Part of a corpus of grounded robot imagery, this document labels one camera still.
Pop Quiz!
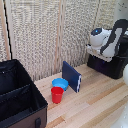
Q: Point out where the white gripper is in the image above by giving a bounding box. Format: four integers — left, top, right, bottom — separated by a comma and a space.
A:
86, 44, 113, 63

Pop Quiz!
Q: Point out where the dark blue book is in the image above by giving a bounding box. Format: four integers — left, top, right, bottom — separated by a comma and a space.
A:
61, 60, 83, 94

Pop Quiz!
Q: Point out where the blue bowl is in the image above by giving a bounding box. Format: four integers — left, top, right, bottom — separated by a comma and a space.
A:
51, 77, 70, 92

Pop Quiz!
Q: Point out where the red plastic cup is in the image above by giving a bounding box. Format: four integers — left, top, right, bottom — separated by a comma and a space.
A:
50, 86, 65, 104

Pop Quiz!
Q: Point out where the woven bamboo screen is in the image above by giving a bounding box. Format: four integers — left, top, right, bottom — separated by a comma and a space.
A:
0, 0, 128, 83

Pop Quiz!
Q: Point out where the black fabric suitcase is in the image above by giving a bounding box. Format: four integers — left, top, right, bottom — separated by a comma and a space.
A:
0, 59, 49, 128

